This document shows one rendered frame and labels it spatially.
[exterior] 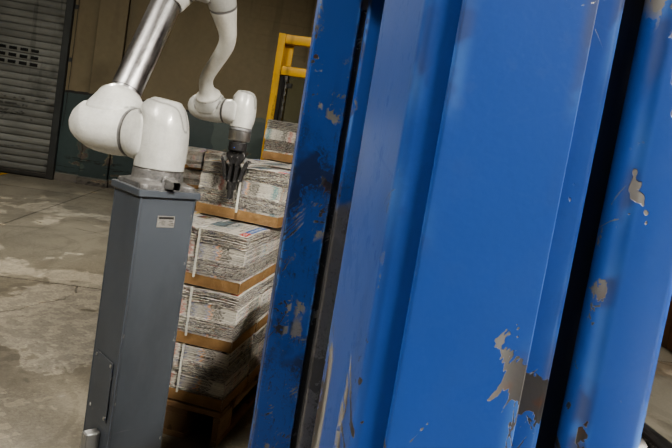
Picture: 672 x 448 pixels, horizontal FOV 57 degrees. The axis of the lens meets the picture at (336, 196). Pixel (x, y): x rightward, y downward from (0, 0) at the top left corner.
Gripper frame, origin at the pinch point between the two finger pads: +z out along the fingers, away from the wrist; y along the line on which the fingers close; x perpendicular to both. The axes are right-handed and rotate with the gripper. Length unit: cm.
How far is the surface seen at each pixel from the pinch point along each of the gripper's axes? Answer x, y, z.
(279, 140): -90, 10, -26
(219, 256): 24.6, -9.0, 23.3
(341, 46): 169, -74, -32
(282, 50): -140, 33, -84
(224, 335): 23, -16, 53
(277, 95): -143, 33, -56
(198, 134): -617, 295, -27
